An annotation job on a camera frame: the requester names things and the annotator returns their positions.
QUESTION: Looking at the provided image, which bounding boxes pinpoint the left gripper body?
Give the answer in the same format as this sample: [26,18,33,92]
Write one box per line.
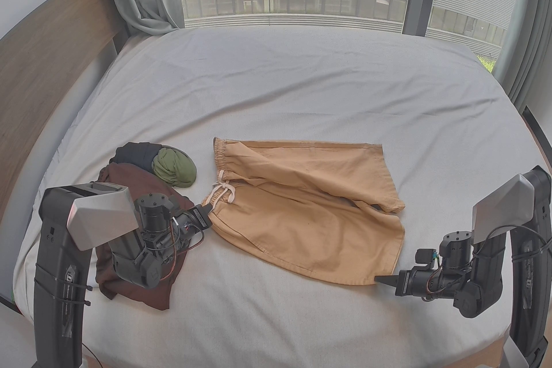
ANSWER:
[173,204,212,241]

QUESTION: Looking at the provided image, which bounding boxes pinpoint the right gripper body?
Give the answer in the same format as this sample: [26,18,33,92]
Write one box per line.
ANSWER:
[396,267,434,298]

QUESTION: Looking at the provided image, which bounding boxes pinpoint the tan shorts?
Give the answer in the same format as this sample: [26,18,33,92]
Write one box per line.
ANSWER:
[202,137,407,286]

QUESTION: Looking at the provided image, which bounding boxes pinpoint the bed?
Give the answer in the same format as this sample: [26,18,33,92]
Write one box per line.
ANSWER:
[0,0,552,368]

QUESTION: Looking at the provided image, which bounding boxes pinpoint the green garment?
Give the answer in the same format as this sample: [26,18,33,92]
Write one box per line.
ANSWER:
[152,146,198,189]

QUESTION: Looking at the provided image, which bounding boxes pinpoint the brown garment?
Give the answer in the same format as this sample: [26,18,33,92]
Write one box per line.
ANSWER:
[95,164,195,311]

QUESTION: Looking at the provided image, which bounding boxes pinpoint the black garment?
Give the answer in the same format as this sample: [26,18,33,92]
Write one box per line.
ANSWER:
[109,142,162,174]

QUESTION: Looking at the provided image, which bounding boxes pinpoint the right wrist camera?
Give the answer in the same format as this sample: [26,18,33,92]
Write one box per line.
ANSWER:
[415,248,435,271]

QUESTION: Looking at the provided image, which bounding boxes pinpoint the black cable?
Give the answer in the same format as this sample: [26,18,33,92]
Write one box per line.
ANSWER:
[82,342,104,368]

